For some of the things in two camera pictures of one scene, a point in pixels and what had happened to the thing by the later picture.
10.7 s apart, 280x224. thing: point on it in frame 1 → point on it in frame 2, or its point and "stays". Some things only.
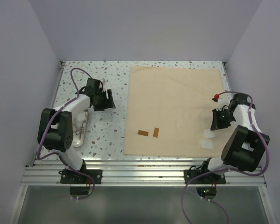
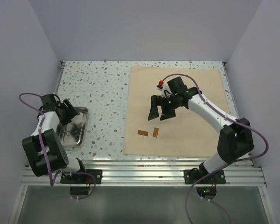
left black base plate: x=69 y=176 stays
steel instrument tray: x=79 y=127 stays
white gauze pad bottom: x=206 y=144 → x=78 y=119
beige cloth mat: x=168 y=109 stays
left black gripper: x=103 y=100 → x=66 y=114
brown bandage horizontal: x=143 y=132 stays
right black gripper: x=219 y=120 → x=163 y=105
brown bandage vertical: x=156 y=132 stays
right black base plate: x=212 y=178 stays
